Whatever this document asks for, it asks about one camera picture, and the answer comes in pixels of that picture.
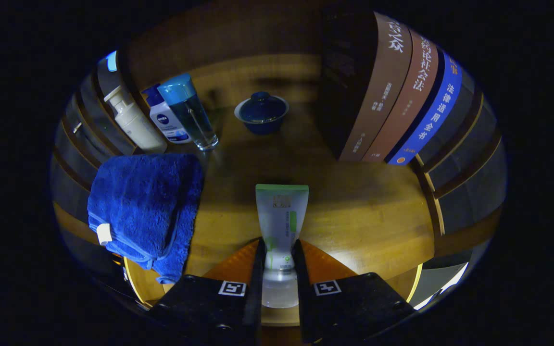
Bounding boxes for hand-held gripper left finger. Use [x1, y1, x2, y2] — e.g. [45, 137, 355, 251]
[150, 239, 266, 346]

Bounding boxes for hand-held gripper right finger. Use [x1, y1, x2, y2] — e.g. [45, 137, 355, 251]
[291, 239, 416, 344]

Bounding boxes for white green-capped tube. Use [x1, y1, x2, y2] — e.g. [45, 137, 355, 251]
[255, 184, 309, 309]

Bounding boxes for wooden countertop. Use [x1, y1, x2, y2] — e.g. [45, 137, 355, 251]
[124, 94, 436, 327]

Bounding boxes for wooden cabinet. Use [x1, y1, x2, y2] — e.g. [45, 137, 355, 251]
[51, 10, 507, 308]

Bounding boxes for folded blue towel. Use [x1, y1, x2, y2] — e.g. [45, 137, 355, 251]
[87, 153, 204, 285]

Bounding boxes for blue lidded teacup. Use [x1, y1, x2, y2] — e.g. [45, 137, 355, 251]
[234, 91, 290, 136]

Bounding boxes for clear blue-cap bottle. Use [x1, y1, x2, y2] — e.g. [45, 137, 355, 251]
[157, 73, 220, 152]

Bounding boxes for white blue-cap lotion bottle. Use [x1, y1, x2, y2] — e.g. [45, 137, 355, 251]
[141, 84, 192, 145]

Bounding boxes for white pump bottle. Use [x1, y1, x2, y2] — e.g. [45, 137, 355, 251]
[103, 85, 168, 154]

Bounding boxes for reddish brown book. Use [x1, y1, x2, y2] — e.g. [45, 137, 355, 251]
[363, 29, 440, 162]

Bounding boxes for blue book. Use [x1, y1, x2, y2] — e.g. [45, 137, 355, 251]
[385, 49, 464, 167]

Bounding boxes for dark brown book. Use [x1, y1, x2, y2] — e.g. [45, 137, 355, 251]
[320, 11, 413, 162]

